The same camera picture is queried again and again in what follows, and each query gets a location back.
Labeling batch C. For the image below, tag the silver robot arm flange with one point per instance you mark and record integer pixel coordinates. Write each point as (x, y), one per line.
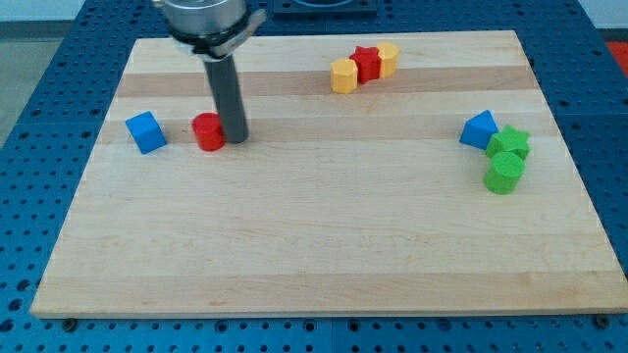
(213, 29)

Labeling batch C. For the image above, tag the yellow hexagon block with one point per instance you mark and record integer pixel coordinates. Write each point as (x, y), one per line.
(344, 75)

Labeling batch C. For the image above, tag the wooden board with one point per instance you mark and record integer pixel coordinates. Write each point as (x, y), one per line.
(342, 205)

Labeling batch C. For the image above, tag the red cylinder block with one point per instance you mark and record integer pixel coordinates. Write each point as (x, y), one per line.
(208, 131)

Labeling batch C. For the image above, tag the red star block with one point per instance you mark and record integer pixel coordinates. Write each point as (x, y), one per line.
(368, 63)

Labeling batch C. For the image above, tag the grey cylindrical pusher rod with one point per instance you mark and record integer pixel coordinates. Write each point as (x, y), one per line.
(223, 80)

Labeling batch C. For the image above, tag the yellow rounded block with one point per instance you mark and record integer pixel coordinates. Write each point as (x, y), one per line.
(388, 54)

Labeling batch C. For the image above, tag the blue triangle block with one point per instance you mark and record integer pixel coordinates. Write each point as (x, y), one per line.
(478, 131)

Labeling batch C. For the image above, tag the blue cube block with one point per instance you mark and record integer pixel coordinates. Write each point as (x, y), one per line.
(146, 132)

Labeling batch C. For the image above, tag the green cylinder block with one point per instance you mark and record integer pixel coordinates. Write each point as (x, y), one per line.
(504, 172)

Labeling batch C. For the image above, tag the green star block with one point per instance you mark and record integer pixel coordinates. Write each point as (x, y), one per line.
(509, 139)

